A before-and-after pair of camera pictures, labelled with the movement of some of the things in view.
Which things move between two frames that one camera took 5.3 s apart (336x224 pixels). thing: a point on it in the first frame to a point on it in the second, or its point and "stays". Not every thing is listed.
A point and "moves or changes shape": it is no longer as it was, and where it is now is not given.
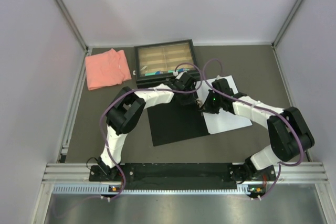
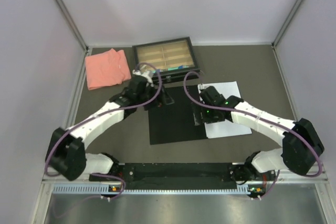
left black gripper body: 187,98 to 150,93
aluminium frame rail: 67,14 stays
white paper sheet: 224,120 moves or changes shape
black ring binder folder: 175,121 stays
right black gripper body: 213,104 to 208,115
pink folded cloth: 109,68 stays
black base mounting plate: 154,174 stays
